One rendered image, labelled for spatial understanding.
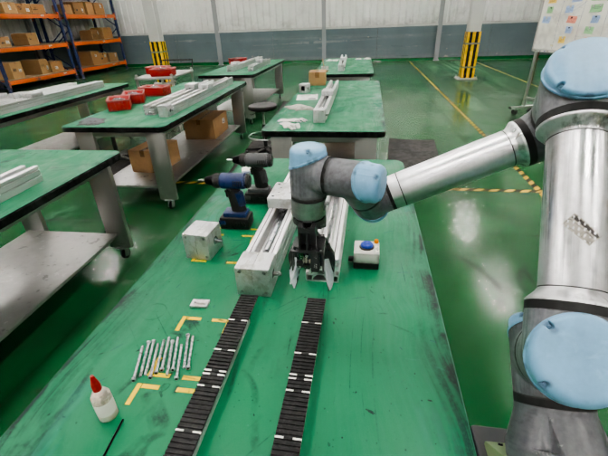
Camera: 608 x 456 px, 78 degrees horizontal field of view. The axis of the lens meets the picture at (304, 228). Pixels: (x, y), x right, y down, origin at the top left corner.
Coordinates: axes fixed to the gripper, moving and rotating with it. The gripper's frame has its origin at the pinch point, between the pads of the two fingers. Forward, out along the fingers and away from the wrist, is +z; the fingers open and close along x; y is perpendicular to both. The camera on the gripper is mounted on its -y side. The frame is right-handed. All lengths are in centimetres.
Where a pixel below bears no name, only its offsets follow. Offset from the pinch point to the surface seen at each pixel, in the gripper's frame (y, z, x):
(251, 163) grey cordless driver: -72, -5, -34
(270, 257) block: -16.2, 3.8, -14.5
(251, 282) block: -9.8, 8.6, -19.1
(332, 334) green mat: 3.2, 13.3, 5.2
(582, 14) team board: -541, -51, 297
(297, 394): 23.8, 10.1, -0.6
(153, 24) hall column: -1014, -59, -552
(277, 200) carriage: -51, 2, -19
